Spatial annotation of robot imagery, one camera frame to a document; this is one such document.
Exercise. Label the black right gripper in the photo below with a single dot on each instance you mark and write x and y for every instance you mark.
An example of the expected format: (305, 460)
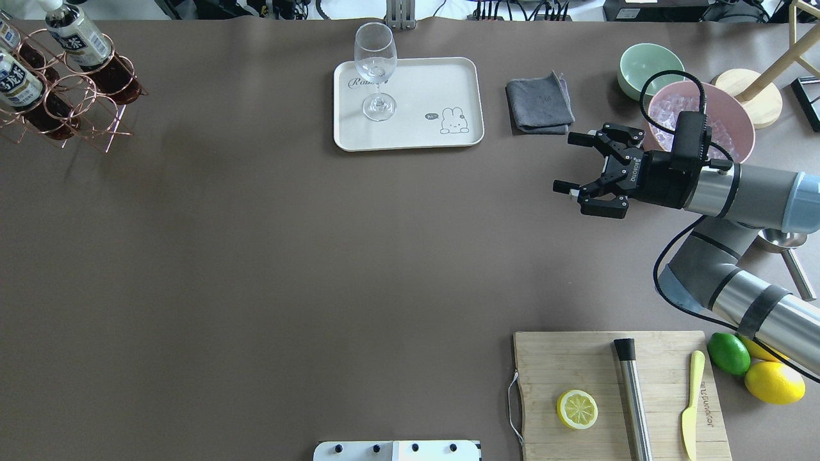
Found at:
(666, 182)

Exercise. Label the copper wire bottle basket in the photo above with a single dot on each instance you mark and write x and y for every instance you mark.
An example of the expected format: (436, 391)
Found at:
(94, 118)

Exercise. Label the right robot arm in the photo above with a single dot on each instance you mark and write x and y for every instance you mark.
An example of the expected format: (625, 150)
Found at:
(734, 202)

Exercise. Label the tea bottle one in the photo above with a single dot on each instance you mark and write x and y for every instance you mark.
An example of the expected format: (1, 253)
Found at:
(89, 48)

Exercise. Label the tea bottle two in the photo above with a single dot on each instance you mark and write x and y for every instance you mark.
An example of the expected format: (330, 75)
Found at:
(28, 96)

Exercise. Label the tea bottle three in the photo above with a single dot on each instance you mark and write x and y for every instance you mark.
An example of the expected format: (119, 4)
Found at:
(12, 41)

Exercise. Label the grey folded cloth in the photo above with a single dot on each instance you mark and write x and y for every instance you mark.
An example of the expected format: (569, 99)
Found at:
(540, 105)

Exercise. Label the green empty bowl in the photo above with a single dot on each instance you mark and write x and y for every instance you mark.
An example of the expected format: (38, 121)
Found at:
(641, 61)

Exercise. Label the cream rabbit tray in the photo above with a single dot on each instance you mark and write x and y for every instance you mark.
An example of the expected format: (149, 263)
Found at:
(438, 106)

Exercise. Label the pink bowl of ice cubes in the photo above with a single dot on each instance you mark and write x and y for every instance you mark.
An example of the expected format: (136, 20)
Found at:
(731, 126)

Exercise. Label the bamboo cutting board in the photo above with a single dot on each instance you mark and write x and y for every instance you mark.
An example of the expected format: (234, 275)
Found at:
(551, 363)

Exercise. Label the wooden glass drying tree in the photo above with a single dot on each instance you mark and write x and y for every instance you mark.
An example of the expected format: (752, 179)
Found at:
(756, 92)

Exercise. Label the clear wine glass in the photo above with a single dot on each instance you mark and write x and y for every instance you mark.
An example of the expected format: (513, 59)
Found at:
(375, 57)

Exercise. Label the steel ice scoop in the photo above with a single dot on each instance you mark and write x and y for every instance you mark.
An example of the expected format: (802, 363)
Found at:
(785, 243)

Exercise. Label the lemon half slice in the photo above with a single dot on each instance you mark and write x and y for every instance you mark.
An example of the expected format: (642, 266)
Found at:
(577, 409)

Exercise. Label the green lime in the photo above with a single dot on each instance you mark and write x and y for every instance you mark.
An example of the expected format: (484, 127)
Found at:
(728, 353)

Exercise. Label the steel muddler black tip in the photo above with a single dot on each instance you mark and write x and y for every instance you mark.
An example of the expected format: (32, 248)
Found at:
(626, 353)

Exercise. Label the yellow plastic knife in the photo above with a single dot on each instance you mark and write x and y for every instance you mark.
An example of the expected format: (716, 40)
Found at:
(689, 415)

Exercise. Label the whole yellow lemon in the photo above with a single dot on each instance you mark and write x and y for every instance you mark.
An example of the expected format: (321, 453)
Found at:
(775, 383)

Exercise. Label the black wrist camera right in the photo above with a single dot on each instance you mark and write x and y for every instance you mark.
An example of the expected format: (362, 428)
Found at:
(689, 141)

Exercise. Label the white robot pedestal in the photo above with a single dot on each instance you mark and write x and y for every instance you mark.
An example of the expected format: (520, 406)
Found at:
(437, 449)

